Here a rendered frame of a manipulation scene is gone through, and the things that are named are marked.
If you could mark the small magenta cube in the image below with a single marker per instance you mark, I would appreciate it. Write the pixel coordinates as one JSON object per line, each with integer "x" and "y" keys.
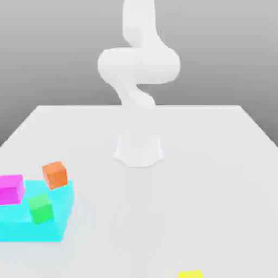
{"x": 9, "y": 191}

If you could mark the small orange cube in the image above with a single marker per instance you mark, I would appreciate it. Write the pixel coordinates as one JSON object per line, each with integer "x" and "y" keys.
{"x": 55, "y": 176}

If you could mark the small green cube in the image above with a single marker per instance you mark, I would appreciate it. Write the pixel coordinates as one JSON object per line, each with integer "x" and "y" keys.
{"x": 41, "y": 210}

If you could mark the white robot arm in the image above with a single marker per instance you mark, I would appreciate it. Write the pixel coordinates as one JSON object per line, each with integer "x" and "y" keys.
{"x": 139, "y": 65}

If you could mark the large cyan box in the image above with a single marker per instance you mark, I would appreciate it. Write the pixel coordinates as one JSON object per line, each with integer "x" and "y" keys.
{"x": 26, "y": 230}

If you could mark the small yellow cube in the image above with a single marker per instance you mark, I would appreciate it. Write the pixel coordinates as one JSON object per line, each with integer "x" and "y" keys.
{"x": 190, "y": 274}

